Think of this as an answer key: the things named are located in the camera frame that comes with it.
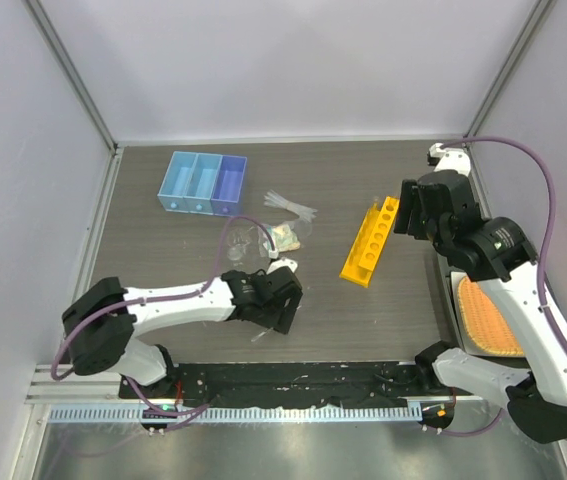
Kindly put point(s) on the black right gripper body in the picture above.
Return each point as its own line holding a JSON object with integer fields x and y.
{"x": 411, "y": 199}

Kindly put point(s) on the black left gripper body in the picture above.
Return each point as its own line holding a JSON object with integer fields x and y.
{"x": 275, "y": 315}

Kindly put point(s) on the larger clear glass beaker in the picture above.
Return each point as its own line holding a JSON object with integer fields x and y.
{"x": 241, "y": 236}

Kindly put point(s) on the blue three-compartment organizer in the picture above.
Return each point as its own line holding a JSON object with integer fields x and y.
{"x": 203, "y": 183}

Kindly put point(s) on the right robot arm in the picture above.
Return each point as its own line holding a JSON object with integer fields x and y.
{"x": 496, "y": 255}

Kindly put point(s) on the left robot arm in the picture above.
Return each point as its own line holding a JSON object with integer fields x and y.
{"x": 102, "y": 328}

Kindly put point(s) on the small clear glass beaker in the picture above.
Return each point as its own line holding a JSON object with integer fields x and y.
{"x": 236, "y": 253}

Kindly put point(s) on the yellow test tube rack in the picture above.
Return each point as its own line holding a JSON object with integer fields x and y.
{"x": 369, "y": 242}

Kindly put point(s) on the plastic bag with gloves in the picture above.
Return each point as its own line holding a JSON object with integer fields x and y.
{"x": 284, "y": 236}

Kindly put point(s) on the clear plastic pipettes bundle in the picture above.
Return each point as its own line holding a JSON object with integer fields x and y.
{"x": 275, "y": 200}

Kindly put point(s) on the dark grey tray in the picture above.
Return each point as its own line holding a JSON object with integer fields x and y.
{"x": 447, "y": 292}

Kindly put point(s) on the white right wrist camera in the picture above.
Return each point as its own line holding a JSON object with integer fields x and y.
{"x": 455, "y": 159}

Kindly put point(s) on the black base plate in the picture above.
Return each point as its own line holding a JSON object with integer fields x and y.
{"x": 349, "y": 385}

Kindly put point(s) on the white slotted cable duct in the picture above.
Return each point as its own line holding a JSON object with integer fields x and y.
{"x": 129, "y": 413}

